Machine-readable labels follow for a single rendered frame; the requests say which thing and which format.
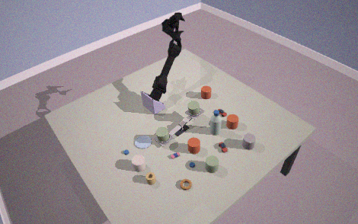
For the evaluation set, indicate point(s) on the pink eraser with blue sleeve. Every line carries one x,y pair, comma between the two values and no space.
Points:
175,155

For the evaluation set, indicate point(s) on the small red toy car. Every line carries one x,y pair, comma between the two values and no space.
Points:
222,112
223,147

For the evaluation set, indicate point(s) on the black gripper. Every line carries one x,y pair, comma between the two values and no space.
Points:
178,32

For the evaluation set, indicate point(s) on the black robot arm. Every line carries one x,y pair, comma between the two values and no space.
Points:
160,82

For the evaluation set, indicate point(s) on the pale pink cylinder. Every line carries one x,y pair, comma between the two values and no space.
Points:
138,163

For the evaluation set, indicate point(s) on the white bottle with blue cap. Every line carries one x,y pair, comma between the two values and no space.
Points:
215,123

